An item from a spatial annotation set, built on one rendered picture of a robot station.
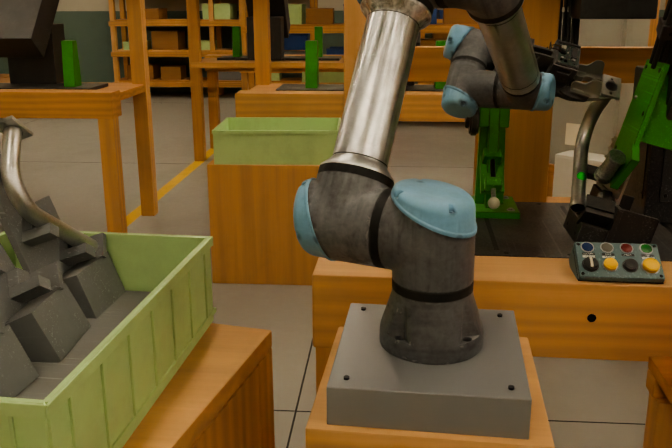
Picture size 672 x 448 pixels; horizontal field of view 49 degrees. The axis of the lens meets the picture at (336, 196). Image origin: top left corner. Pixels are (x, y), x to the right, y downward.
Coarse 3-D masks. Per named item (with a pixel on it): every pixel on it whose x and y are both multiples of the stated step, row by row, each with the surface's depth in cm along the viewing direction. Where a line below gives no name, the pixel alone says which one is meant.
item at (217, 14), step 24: (120, 0) 1113; (216, 0) 1102; (312, 0) 1050; (120, 24) 1075; (168, 24) 1070; (216, 24) 1064; (168, 48) 1090; (216, 48) 1119; (288, 48) 1074; (168, 72) 1099
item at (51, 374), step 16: (112, 304) 138; (128, 304) 138; (96, 320) 131; (112, 320) 131; (96, 336) 124; (80, 352) 119; (48, 368) 114; (64, 368) 114; (32, 384) 109; (48, 384) 109
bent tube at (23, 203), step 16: (0, 128) 128; (16, 128) 128; (16, 144) 126; (0, 160) 124; (16, 160) 124; (16, 176) 123; (16, 192) 123; (16, 208) 124; (32, 208) 125; (32, 224) 127; (64, 224) 132; (64, 240) 133; (80, 240) 136
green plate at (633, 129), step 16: (640, 80) 155; (656, 80) 146; (640, 96) 152; (656, 96) 146; (640, 112) 150; (656, 112) 148; (624, 128) 157; (640, 128) 147; (656, 128) 148; (624, 144) 154; (656, 144) 149
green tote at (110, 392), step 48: (0, 240) 142; (144, 240) 142; (192, 240) 140; (144, 288) 144; (192, 288) 131; (144, 336) 110; (192, 336) 131; (96, 384) 95; (144, 384) 110; (0, 432) 84; (48, 432) 84; (96, 432) 95
